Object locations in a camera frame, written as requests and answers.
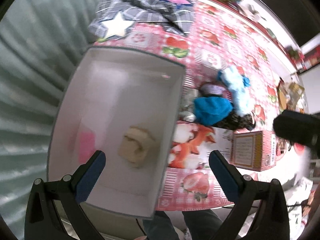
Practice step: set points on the grey plaid star blanket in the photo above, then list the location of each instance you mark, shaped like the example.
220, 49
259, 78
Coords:
175, 16

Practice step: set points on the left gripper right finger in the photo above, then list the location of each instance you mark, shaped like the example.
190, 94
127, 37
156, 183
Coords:
271, 220

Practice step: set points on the light blue fluffy cloth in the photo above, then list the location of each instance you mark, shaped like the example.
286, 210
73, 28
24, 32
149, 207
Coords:
234, 82

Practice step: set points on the round wooden coaster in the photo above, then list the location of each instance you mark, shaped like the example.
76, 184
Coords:
281, 100

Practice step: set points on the pink soft item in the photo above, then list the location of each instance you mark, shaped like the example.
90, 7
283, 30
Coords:
86, 146

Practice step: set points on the white storage box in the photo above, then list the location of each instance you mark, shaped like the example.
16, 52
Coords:
112, 89

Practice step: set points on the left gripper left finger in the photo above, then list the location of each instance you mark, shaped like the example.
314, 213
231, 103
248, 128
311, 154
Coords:
42, 220

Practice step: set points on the blue sequin cloth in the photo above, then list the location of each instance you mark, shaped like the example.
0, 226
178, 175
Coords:
211, 110

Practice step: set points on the red strawberry checkered tablecloth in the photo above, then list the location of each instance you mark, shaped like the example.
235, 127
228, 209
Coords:
218, 39

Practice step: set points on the leopard print scrunchie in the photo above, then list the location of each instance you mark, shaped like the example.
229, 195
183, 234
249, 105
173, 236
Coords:
235, 122

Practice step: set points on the cream soft cloth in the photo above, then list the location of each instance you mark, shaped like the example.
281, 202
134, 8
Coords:
135, 145

